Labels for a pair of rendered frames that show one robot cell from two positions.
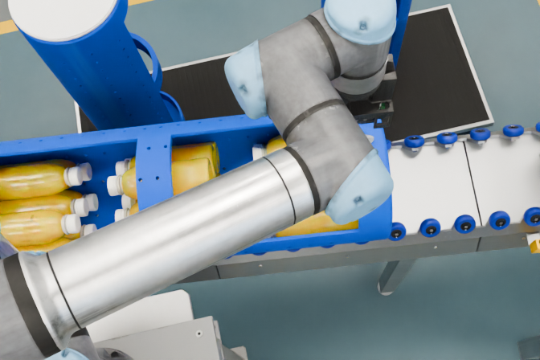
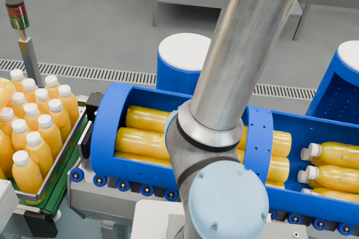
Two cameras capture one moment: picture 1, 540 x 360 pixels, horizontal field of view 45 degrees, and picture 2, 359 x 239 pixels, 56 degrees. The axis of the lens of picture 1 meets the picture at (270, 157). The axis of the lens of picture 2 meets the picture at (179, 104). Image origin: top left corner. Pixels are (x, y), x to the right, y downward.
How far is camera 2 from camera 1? 0.69 m
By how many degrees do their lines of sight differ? 26
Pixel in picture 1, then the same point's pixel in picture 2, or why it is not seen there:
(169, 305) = not seen: hidden behind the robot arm
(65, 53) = (181, 79)
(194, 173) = (282, 137)
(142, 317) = not seen: hidden behind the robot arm
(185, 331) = (283, 230)
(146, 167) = (256, 119)
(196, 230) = not seen: outside the picture
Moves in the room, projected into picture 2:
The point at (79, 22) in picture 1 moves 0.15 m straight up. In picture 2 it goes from (197, 64) to (202, 33)
